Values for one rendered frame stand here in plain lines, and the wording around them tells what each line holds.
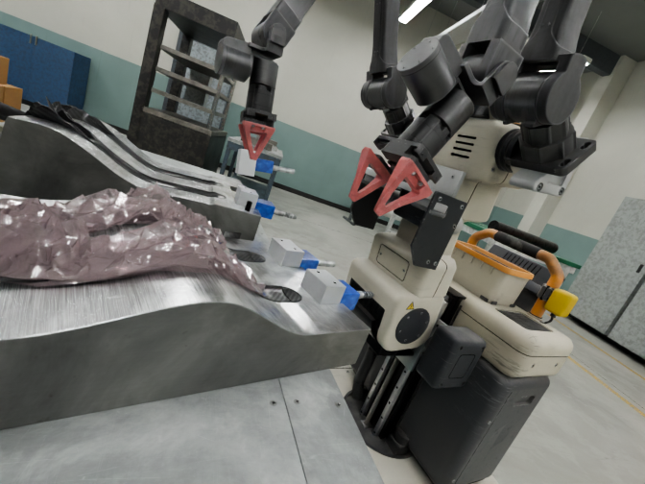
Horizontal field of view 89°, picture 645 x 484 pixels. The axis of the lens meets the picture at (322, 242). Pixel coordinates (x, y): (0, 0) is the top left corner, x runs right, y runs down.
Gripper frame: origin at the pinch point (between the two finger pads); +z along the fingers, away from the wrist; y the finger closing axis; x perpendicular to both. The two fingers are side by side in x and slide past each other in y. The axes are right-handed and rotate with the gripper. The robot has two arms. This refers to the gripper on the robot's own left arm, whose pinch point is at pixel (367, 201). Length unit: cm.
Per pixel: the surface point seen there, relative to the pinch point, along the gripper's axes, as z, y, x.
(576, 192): -371, -287, 546
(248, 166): 7.3, -33.5, -5.5
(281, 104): -143, -642, 151
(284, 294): 17.1, 3.6, -2.4
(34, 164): 28.3, -22.3, -32.0
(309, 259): 12.2, -5.7, 3.5
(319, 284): 13.1, 4.8, -0.2
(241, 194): 12.2, -22.6, -6.4
